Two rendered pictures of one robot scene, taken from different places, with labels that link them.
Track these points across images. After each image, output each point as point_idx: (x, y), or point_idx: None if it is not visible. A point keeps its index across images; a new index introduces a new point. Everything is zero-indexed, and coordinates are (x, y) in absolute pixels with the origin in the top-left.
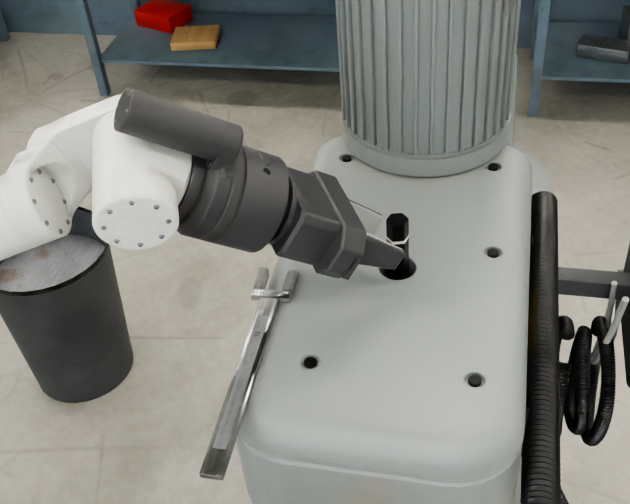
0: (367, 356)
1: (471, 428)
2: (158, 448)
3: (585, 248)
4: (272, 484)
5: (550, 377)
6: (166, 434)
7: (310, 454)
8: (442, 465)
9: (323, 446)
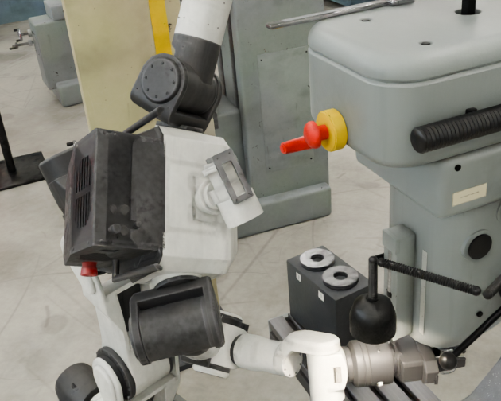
0: (392, 25)
1: (391, 50)
2: (475, 354)
3: None
4: (310, 75)
5: None
6: (487, 351)
7: (320, 46)
8: (363, 61)
9: (326, 41)
